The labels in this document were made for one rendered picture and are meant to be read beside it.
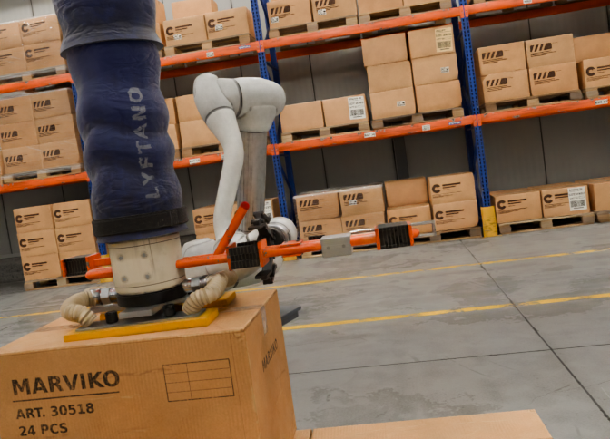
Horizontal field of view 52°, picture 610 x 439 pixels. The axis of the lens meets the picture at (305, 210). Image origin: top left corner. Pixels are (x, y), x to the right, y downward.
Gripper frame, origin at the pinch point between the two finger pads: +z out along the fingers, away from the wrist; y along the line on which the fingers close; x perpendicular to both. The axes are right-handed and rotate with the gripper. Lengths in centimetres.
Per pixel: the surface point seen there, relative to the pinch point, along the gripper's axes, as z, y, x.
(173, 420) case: 19.5, 31.8, 19.9
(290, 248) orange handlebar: 3.6, -0.2, -8.4
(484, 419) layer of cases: -16, 53, -50
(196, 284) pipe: 2.6, 5.6, 15.6
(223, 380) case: 19.7, 24.0, 7.5
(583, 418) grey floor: -131, 107, -106
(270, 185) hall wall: -841, 4, 139
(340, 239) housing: 3.6, -0.9, -20.2
